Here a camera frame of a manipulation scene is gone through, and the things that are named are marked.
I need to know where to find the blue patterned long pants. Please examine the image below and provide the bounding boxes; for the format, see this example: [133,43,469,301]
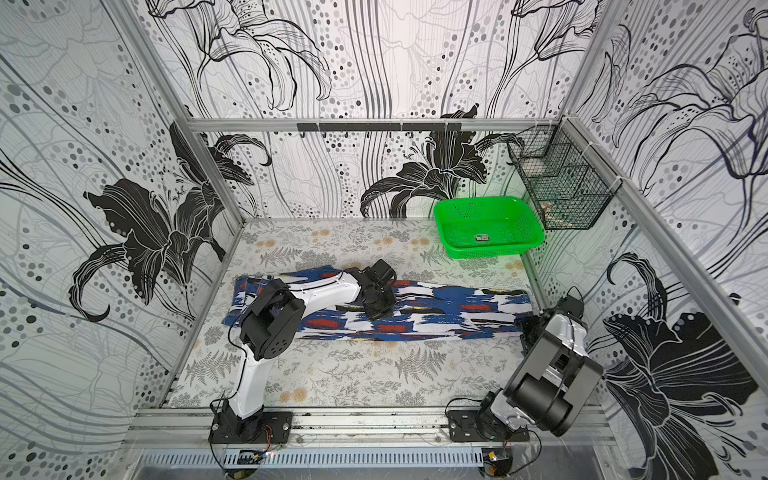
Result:
[223,265,535,343]

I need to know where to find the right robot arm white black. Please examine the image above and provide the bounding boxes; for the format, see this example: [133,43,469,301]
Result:
[475,309,603,441]

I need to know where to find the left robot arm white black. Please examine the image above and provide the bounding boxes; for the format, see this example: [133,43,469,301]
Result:
[209,260,397,444]

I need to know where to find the green plastic basket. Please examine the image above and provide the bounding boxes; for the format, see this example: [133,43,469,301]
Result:
[434,196,545,259]

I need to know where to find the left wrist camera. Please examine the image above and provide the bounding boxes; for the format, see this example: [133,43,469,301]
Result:
[367,259,397,285]

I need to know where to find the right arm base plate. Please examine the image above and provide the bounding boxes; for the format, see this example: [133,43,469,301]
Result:
[446,409,531,443]

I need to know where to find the black wire basket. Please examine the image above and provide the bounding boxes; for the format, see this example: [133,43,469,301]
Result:
[507,125,612,231]

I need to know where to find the white slotted cable duct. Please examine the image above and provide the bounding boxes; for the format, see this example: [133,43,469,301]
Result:
[140,447,483,470]

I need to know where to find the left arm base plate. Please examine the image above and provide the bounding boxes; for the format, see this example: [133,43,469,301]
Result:
[208,410,293,444]

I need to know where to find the black bar on rail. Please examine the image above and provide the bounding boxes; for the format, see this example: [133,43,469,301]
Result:
[296,122,463,133]

